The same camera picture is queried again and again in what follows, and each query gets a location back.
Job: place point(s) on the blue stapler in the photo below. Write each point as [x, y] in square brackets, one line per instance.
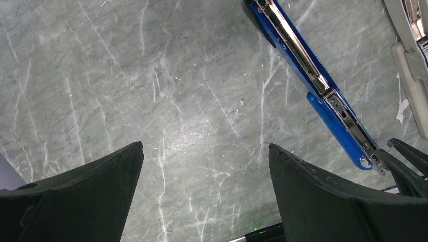
[323, 93]

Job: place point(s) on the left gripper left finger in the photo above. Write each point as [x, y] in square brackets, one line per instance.
[87, 203]

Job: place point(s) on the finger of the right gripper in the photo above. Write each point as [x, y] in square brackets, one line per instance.
[408, 182]
[416, 158]

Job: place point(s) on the black beige stapler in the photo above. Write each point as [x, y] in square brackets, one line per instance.
[409, 19]

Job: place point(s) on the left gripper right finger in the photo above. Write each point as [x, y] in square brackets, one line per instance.
[316, 205]

